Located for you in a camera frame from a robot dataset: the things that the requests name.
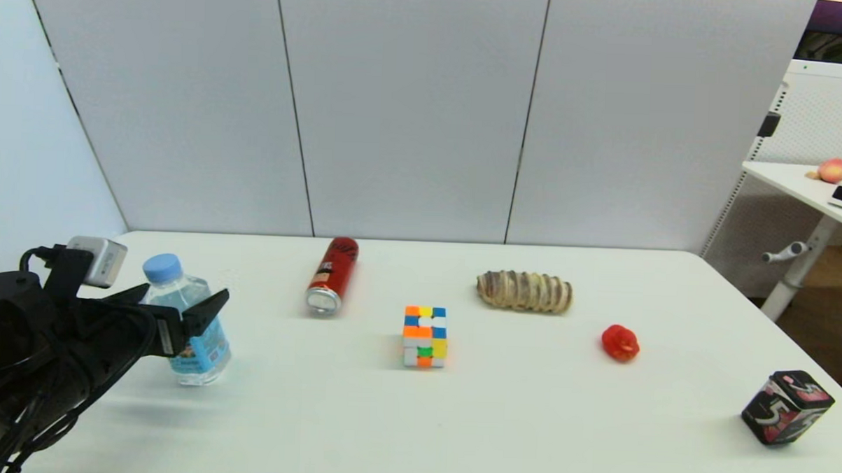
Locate clear water bottle blue cap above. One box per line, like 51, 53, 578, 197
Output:
138, 253, 235, 388

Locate red soda can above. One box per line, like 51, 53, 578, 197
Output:
304, 235, 360, 319

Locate multicoloured puzzle cube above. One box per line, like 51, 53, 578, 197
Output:
401, 305, 450, 369

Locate striped bread loaf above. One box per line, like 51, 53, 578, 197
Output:
475, 269, 575, 316

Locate black pink gum box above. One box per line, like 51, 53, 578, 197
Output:
740, 368, 837, 449

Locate white side desk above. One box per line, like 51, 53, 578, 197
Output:
737, 161, 842, 324

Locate white pegboard panel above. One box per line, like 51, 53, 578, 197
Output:
699, 56, 842, 301

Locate dark screen with green leaves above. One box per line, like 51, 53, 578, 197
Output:
793, 0, 842, 66

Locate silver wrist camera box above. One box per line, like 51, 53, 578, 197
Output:
64, 235, 129, 288

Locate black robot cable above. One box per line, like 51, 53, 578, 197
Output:
0, 245, 162, 473

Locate grey desk crank handle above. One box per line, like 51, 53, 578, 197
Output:
762, 240, 810, 265

